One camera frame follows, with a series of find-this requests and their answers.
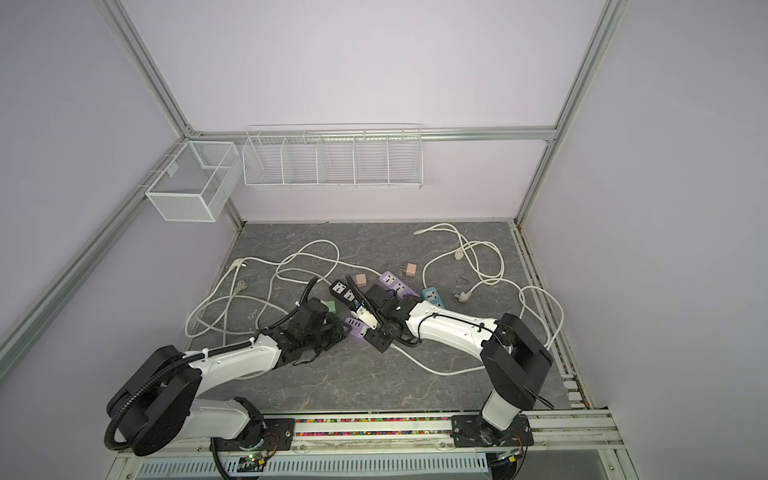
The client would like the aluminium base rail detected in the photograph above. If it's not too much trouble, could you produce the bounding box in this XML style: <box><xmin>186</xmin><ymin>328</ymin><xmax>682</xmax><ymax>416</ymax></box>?
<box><xmin>129</xmin><ymin>410</ymin><xmax>625</xmax><ymax>457</ymax></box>

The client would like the black power strip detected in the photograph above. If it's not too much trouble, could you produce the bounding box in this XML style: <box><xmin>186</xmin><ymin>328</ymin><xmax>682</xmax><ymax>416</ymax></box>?
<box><xmin>329</xmin><ymin>280</ymin><xmax>362</xmax><ymax>311</ymax></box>

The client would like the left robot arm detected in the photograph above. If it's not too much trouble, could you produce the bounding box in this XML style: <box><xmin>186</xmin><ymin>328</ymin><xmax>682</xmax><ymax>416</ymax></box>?
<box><xmin>103</xmin><ymin>298</ymin><xmax>350</xmax><ymax>456</ymax></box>

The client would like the teal power strip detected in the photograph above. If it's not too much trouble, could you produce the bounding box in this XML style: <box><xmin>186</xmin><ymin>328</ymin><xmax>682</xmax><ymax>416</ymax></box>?
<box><xmin>421</xmin><ymin>287</ymin><xmax>444</xmax><ymax>308</ymax></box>

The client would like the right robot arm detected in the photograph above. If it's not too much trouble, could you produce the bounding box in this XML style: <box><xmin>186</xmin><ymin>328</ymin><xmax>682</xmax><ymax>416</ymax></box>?
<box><xmin>354</xmin><ymin>285</ymin><xmax>553</xmax><ymax>447</ymax></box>

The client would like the purple power strip front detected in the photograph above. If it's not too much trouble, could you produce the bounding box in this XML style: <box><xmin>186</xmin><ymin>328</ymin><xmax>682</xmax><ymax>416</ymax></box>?
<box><xmin>343</xmin><ymin>317</ymin><xmax>368</xmax><ymax>344</ymax></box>

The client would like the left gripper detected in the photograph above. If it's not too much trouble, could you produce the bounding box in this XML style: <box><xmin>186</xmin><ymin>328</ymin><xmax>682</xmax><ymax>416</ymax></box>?
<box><xmin>304</xmin><ymin>316</ymin><xmax>353</xmax><ymax>354</ymax></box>

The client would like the purple power strip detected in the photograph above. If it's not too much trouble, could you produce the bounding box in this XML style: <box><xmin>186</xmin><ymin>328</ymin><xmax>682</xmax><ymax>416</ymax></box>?
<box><xmin>343</xmin><ymin>317</ymin><xmax>368</xmax><ymax>344</ymax></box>
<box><xmin>378</xmin><ymin>271</ymin><xmax>421</xmax><ymax>299</ymax></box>

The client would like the white mesh box basket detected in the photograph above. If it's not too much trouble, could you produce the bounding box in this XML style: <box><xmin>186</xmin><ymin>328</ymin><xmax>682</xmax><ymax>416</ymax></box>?
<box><xmin>145</xmin><ymin>141</ymin><xmax>242</xmax><ymax>223</ymax></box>

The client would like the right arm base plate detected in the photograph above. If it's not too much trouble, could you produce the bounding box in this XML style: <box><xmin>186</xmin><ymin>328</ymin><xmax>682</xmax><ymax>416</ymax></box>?
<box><xmin>450</xmin><ymin>414</ymin><xmax>534</xmax><ymax>448</ymax></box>

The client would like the white cables left bundle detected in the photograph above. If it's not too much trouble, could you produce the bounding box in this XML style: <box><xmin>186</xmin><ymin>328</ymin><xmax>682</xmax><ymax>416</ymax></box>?
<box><xmin>184</xmin><ymin>238</ymin><xmax>382</xmax><ymax>340</ymax></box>

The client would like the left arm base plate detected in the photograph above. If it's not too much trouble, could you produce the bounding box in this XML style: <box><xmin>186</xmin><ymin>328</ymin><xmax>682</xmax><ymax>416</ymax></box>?
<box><xmin>215</xmin><ymin>417</ymin><xmax>296</xmax><ymax>452</ymax></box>

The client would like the white cable front strip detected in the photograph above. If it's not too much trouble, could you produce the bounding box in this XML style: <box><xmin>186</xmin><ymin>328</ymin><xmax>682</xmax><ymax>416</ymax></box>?
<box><xmin>389</xmin><ymin>344</ymin><xmax>487</xmax><ymax>377</ymax></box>

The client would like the white wall plug right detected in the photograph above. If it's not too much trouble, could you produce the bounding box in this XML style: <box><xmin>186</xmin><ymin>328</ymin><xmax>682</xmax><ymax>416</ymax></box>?
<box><xmin>454</xmin><ymin>292</ymin><xmax>471</xmax><ymax>303</ymax></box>

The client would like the grey wall plug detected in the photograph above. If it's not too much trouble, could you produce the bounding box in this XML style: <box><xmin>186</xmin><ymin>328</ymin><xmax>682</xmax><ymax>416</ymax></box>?
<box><xmin>232</xmin><ymin>280</ymin><xmax>248</xmax><ymax>296</ymax></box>

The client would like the white wire basket rack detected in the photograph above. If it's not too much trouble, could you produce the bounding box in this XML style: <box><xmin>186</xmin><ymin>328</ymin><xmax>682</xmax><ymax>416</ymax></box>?
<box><xmin>241</xmin><ymin>123</ymin><xmax>424</xmax><ymax>189</ymax></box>

